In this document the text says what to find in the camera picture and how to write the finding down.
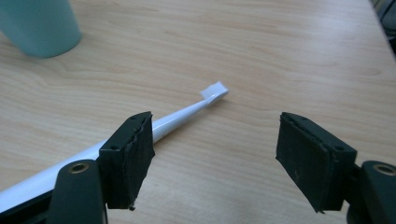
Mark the dark chair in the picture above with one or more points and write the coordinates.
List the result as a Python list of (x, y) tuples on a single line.
[(386, 18)]

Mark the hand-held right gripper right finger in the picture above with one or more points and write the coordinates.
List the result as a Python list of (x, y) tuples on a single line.
[(314, 161)]

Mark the white toothbrush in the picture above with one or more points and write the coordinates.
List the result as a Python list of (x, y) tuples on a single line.
[(180, 116)]

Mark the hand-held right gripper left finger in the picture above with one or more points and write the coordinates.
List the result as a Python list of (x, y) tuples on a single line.
[(124, 158)]

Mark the teal plastic cup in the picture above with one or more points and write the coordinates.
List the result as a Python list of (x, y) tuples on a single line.
[(39, 26)]

